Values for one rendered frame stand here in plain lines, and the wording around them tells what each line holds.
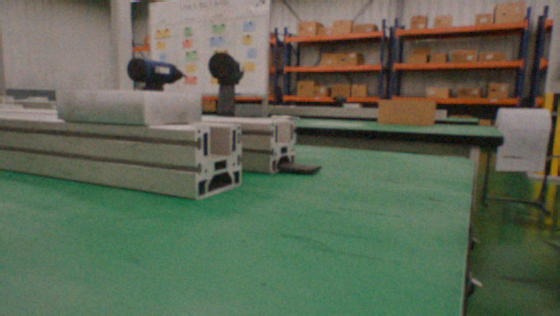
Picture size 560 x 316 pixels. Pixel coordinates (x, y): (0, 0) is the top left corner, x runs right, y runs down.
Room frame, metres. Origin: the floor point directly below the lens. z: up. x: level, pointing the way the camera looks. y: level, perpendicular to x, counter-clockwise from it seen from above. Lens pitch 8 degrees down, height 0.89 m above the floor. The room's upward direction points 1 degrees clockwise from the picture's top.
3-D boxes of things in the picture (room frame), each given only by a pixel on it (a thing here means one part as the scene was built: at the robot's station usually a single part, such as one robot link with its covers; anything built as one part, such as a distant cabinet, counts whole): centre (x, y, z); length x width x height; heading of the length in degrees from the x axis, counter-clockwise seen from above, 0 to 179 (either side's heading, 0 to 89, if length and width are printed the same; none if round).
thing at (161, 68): (1.04, 0.33, 0.89); 0.20 x 0.08 x 0.22; 156
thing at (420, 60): (9.34, -4.13, 1.59); 2.83 x 0.98 x 3.17; 63
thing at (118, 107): (0.54, 0.21, 0.87); 0.16 x 0.11 x 0.07; 65
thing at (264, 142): (0.82, 0.36, 0.82); 0.80 x 0.10 x 0.09; 65
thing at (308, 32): (10.71, -1.46, 1.58); 2.83 x 0.98 x 3.15; 63
